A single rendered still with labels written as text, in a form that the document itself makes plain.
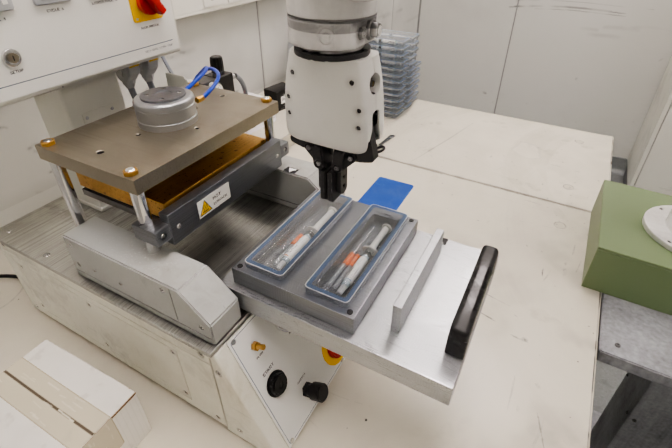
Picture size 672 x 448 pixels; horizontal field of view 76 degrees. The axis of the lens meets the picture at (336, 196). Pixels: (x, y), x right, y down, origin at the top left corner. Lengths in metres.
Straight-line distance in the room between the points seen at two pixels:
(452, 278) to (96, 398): 0.47
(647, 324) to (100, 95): 0.99
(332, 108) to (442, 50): 2.69
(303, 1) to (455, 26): 2.67
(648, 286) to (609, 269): 0.07
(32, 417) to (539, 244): 0.92
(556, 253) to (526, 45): 2.09
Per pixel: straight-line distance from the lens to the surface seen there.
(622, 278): 0.95
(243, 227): 0.70
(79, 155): 0.59
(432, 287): 0.55
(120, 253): 0.60
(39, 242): 0.80
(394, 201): 1.08
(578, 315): 0.91
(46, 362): 0.74
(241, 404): 0.59
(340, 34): 0.40
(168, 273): 0.54
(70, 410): 0.67
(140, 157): 0.56
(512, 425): 0.73
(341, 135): 0.44
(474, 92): 3.11
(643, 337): 0.93
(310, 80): 0.43
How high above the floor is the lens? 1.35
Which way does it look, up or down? 33 degrees down
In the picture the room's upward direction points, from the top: straight up
